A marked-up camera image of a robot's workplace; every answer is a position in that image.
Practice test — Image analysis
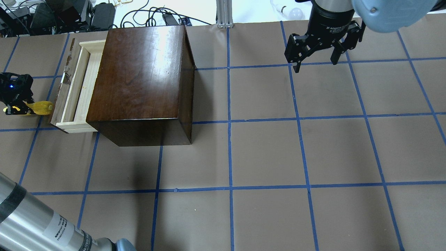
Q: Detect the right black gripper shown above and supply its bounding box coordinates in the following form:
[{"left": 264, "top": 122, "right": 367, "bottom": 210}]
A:
[{"left": 284, "top": 20, "right": 366, "bottom": 73}]

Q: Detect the wooden drawer with white handle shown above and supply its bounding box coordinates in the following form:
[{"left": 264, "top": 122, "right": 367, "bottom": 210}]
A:
[{"left": 49, "top": 39, "right": 106, "bottom": 133}]

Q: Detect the yellow corn cob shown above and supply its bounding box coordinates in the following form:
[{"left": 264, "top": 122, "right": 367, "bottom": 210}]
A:
[{"left": 3, "top": 101, "right": 53, "bottom": 116}]

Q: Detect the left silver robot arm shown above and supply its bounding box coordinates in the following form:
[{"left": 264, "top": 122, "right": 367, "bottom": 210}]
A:
[{"left": 0, "top": 174, "right": 135, "bottom": 251}]

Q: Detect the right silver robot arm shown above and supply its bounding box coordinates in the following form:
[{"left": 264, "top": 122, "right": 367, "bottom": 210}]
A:
[{"left": 284, "top": 0, "right": 445, "bottom": 73}]

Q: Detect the dark wooden drawer cabinet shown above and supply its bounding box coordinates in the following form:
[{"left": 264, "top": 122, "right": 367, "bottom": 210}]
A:
[{"left": 86, "top": 25, "right": 195, "bottom": 147}]

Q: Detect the white light bulb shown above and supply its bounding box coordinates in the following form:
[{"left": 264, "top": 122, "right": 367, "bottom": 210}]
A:
[{"left": 270, "top": 0, "right": 305, "bottom": 21}]

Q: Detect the black power adapter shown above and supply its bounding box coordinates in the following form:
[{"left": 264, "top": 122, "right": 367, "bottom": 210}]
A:
[{"left": 91, "top": 3, "right": 116, "bottom": 31}]

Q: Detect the aluminium frame post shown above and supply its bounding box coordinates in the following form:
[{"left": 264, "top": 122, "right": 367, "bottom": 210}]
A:
[{"left": 216, "top": 0, "right": 234, "bottom": 29}]

